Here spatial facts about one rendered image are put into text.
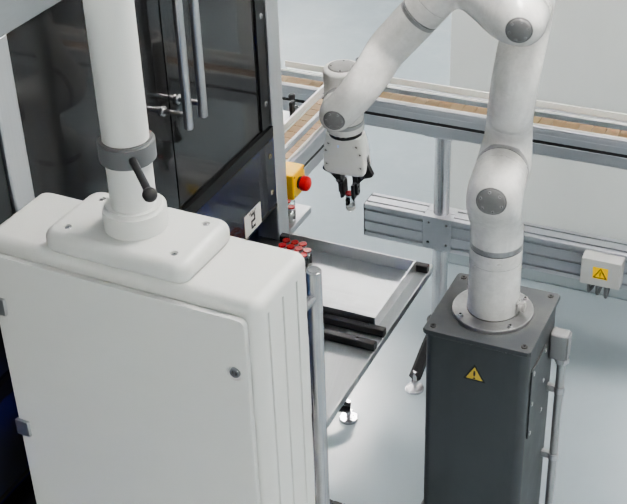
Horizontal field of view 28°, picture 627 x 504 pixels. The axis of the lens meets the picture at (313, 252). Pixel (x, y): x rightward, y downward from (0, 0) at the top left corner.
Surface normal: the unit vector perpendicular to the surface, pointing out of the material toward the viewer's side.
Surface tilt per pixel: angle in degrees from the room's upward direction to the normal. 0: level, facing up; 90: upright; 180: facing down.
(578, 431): 0
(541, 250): 90
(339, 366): 0
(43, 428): 90
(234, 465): 90
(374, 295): 0
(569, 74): 90
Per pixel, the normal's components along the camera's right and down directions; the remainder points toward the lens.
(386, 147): -0.04, -0.84
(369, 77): 0.23, 0.04
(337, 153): -0.39, 0.56
